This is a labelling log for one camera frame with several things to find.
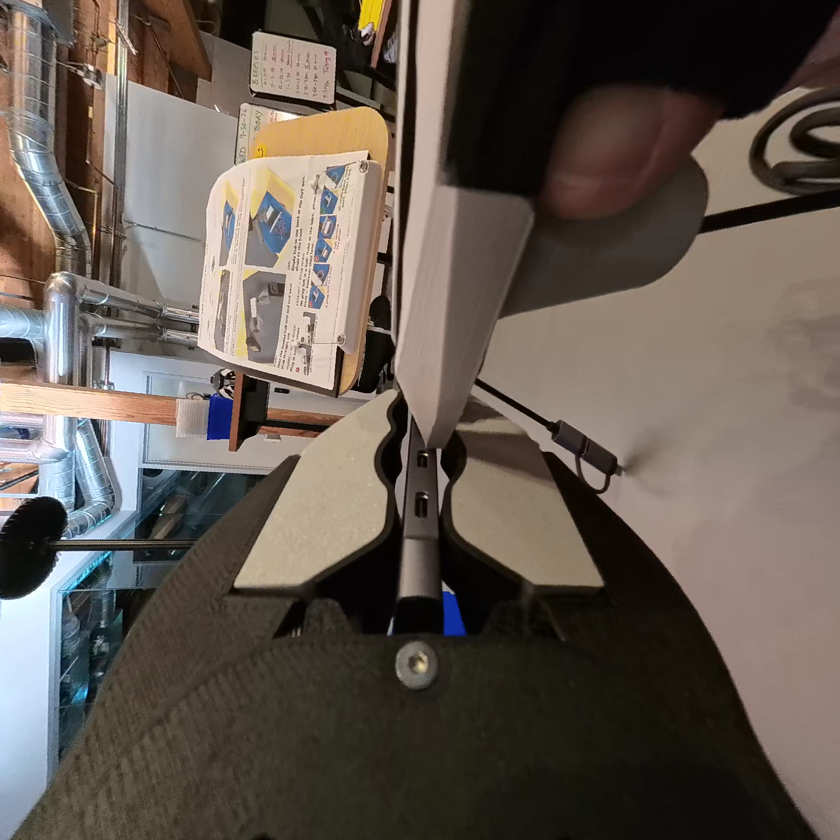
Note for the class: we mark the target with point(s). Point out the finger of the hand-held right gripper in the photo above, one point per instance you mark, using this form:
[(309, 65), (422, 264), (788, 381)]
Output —
[(617, 250), (453, 289)]

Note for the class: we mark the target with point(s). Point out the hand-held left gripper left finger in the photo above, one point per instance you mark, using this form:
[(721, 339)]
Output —
[(322, 512)]

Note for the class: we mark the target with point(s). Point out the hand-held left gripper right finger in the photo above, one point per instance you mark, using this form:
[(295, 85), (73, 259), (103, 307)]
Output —
[(525, 512)]

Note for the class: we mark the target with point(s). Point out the dark USB hub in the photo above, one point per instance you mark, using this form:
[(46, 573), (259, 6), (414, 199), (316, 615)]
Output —
[(420, 538)]

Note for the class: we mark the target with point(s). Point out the blue plastic bin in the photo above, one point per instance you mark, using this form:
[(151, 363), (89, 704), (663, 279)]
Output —
[(456, 614)]

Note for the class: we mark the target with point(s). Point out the person's right hand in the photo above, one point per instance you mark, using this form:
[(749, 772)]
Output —
[(617, 151)]

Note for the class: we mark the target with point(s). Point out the blue sign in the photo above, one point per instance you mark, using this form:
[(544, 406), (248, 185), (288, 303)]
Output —
[(221, 418)]

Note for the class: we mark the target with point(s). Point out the printed instruction sheet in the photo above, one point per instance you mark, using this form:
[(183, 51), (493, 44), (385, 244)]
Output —
[(282, 263)]

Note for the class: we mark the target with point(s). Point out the whiteboard with writing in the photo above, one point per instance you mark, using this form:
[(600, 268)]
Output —
[(253, 129), (292, 66)]

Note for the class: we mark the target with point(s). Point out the black round knob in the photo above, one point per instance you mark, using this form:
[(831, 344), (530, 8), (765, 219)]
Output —
[(29, 549)]

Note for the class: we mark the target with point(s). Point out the wooden post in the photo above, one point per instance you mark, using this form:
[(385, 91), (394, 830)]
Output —
[(92, 403)]

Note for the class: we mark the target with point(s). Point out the silver ventilation duct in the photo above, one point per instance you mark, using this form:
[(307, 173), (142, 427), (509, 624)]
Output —
[(40, 171)]

